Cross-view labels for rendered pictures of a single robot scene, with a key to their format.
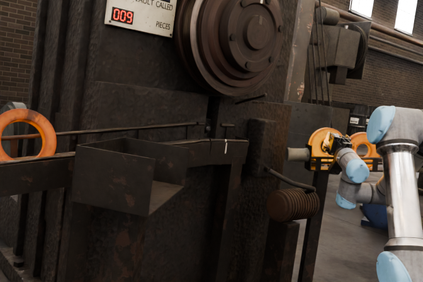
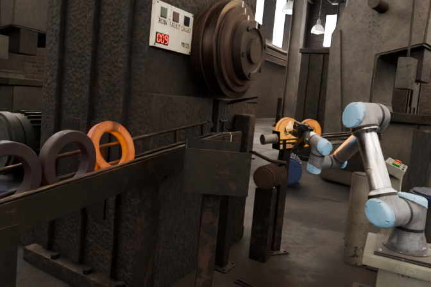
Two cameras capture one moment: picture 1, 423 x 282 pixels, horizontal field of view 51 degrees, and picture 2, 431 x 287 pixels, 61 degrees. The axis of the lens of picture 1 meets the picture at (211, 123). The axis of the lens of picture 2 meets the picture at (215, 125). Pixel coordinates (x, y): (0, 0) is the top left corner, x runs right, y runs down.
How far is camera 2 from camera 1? 59 cm
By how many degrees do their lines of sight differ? 19
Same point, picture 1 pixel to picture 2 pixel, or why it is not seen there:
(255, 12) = (252, 35)
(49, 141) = (129, 147)
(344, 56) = not seen: hidden behind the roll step
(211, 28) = (226, 47)
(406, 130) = (372, 118)
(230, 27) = (242, 47)
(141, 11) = (172, 34)
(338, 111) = not seen: hidden behind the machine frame
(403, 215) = (380, 173)
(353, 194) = (321, 163)
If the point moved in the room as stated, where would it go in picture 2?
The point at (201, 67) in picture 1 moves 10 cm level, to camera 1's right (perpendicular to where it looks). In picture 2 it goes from (218, 78) to (238, 81)
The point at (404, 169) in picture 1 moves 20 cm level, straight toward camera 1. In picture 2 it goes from (375, 143) to (393, 150)
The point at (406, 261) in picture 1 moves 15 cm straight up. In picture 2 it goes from (388, 202) to (393, 165)
